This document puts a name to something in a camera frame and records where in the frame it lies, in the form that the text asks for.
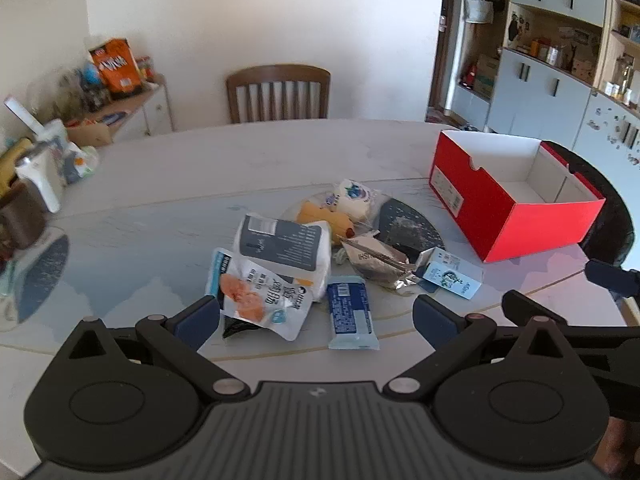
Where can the brown wooden chair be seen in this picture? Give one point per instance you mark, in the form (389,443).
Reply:
(277,92)

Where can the black fleece jacket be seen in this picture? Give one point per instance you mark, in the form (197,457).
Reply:
(610,230)

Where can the orange snack bag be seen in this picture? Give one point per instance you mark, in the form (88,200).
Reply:
(117,67)

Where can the light blue small carton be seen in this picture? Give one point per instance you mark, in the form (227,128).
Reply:
(450,272)

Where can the blueberry print bun packet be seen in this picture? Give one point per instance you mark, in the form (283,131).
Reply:
(352,197)

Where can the grey hanging tote bag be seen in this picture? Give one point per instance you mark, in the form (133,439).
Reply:
(479,10)

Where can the printed paper bag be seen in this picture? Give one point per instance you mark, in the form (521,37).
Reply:
(70,155)

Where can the red bag in cabinet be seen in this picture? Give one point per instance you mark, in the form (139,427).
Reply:
(469,77)

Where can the white countertop appliance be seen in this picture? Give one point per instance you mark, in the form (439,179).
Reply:
(42,180)

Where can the yellow bun packet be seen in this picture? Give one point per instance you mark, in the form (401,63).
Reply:
(320,215)

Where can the white packet with orange print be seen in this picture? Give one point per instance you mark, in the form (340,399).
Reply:
(250,290)

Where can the white bag with grey label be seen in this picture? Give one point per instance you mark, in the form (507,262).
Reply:
(280,245)

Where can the white sideboard with wooden top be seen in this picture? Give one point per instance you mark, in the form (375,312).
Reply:
(150,110)

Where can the red-lidded jar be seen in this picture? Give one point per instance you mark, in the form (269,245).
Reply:
(145,67)

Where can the black mask wall decoration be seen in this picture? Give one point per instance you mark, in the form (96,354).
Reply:
(514,27)

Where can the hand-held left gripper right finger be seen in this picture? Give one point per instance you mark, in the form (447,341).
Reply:
(434,321)

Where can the dark snack packet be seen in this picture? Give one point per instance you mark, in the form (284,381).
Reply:
(237,329)

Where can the dark brown door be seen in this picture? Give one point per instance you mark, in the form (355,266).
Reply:
(446,60)

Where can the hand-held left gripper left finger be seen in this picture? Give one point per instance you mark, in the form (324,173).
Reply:
(197,321)

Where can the glass storage jar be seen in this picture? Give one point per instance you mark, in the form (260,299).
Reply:
(625,77)

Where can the grey wall cabinet unit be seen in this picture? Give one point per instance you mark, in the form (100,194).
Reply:
(540,90)

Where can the brown paper packet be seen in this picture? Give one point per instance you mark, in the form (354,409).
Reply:
(375,262)

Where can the red cardboard box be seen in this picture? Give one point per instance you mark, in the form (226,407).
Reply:
(480,210)

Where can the cardboard box in cabinet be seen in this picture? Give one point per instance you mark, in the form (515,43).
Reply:
(486,77)

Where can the blue bar packet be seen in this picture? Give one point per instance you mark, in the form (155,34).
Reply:
(350,315)

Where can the dark brown jar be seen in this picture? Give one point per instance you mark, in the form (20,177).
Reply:
(20,220)

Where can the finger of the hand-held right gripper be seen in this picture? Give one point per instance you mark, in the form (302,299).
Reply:
(516,302)
(607,275)

